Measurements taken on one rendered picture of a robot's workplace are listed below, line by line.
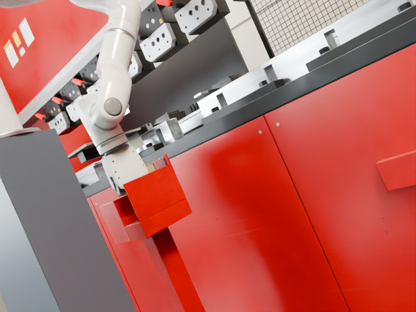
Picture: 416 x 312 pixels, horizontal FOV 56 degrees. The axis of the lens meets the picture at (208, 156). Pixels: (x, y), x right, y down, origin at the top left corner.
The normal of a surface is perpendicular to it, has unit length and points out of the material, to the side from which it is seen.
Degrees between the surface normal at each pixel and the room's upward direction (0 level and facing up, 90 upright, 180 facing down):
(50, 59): 90
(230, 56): 90
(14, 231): 90
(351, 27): 90
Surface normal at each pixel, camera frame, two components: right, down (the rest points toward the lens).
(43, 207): 0.79, -0.35
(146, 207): 0.58, -0.25
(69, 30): -0.61, 0.27
